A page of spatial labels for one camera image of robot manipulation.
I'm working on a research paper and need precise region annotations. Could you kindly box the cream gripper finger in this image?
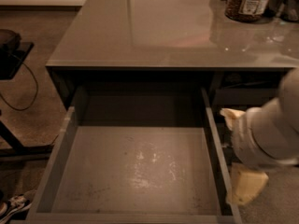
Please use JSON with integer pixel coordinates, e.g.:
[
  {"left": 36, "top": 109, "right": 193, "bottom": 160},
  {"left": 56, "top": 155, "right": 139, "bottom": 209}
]
[{"left": 226, "top": 162, "right": 269, "bottom": 205}]

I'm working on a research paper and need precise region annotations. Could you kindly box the grey drawer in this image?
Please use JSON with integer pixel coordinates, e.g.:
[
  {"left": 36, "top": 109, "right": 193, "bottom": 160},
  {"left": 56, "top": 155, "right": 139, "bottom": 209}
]
[
  {"left": 208, "top": 70, "right": 286, "bottom": 110},
  {"left": 10, "top": 85, "right": 244, "bottom": 224}
]

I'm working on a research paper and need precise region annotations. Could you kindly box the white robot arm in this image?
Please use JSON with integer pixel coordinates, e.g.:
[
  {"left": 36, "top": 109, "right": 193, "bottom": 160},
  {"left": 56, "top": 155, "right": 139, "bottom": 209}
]
[{"left": 221, "top": 68, "right": 299, "bottom": 205}]

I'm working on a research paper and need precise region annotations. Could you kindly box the grey cabinet with glossy top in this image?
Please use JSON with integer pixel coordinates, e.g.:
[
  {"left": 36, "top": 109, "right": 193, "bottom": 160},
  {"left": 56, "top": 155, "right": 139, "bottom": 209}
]
[{"left": 47, "top": 0, "right": 299, "bottom": 106}]

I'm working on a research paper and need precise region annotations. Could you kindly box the clear jar of nuts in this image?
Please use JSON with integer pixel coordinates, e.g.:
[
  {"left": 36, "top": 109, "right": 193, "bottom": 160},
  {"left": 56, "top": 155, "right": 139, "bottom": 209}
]
[{"left": 225, "top": 0, "right": 269, "bottom": 22}]

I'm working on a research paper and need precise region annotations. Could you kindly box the dark glass container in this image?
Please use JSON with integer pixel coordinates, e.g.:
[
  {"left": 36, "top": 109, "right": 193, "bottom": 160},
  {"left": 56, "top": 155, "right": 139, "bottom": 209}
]
[
  {"left": 280, "top": 0, "right": 299, "bottom": 22},
  {"left": 264, "top": 0, "right": 285, "bottom": 18}
]

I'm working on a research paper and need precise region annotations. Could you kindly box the black side table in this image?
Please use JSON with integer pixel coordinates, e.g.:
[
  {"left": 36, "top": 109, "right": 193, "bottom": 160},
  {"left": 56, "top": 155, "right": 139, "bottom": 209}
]
[{"left": 0, "top": 41, "right": 55, "bottom": 161}]

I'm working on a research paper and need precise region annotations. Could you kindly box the dark device on table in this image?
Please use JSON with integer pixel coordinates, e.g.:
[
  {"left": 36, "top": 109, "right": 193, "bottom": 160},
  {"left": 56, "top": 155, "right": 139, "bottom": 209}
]
[{"left": 0, "top": 29, "right": 21, "bottom": 58}]

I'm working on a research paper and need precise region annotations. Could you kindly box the thin black hanging cable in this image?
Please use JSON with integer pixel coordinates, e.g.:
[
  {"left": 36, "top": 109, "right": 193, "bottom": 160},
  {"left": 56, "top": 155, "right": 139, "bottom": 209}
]
[{"left": 0, "top": 51, "right": 39, "bottom": 112}]

